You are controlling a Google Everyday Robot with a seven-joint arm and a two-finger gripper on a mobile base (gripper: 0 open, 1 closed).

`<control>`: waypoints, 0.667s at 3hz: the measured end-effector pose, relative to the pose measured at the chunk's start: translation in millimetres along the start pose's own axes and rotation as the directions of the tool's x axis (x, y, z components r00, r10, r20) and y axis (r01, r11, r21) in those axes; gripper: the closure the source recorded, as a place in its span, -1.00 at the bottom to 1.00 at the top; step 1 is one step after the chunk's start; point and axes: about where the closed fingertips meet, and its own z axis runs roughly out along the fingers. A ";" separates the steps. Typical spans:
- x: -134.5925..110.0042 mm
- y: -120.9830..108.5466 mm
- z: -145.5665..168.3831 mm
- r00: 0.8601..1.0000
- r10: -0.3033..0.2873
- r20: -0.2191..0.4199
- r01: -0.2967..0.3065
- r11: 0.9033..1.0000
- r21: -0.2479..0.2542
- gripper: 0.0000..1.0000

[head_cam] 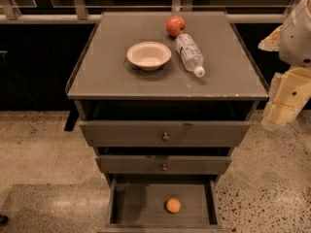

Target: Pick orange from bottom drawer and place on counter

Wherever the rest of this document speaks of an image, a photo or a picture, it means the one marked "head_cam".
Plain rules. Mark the grey middle drawer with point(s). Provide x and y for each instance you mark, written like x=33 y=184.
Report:
x=163 y=164

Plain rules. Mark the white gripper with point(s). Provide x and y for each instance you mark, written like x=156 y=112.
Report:
x=296 y=38

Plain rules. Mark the clear plastic water bottle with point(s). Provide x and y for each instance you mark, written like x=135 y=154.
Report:
x=190 y=54

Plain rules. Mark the metal railing frame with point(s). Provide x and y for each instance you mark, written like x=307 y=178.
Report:
x=65 y=11

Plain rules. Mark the beige paper bowl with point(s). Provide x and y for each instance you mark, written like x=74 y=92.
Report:
x=149 y=56

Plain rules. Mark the dark shoe tip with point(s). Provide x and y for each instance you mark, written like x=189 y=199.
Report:
x=3 y=220

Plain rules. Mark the grey open bottom drawer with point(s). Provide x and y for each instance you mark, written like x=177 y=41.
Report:
x=137 y=205

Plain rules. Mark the small orange fruit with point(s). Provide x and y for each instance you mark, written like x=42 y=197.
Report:
x=173 y=205

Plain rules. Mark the red apple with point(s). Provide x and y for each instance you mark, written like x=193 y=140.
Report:
x=175 y=26

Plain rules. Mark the grey wooden drawer cabinet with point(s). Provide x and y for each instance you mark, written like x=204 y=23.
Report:
x=106 y=86

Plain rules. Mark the grey top drawer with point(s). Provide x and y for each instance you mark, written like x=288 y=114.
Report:
x=141 y=133

